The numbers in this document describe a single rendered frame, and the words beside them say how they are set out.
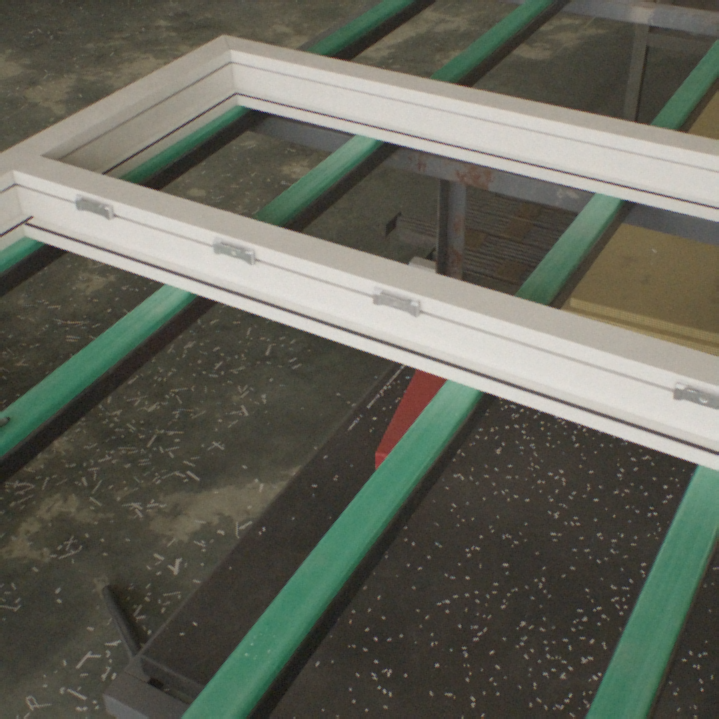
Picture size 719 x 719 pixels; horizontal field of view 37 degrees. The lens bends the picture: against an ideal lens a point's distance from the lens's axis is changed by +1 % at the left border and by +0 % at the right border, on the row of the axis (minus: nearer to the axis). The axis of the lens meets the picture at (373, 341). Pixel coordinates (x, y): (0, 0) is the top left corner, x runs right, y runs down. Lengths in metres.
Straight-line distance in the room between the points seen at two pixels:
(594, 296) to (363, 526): 0.77
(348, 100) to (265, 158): 1.88
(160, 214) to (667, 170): 0.59
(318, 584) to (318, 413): 1.50
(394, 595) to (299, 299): 0.34
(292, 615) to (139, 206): 0.53
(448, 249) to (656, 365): 0.70
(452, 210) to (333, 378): 0.93
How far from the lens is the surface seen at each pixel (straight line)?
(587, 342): 0.96
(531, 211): 2.40
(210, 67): 1.54
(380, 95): 1.46
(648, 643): 0.82
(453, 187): 1.54
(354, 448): 1.35
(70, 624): 2.00
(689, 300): 1.59
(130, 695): 1.18
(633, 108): 2.68
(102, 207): 1.21
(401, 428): 1.32
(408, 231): 2.31
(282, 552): 1.23
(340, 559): 0.85
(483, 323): 0.99
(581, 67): 4.04
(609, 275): 1.62
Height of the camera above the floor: 1.50
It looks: 36 degrees down
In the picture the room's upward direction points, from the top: 1 degrees counter-clockwise
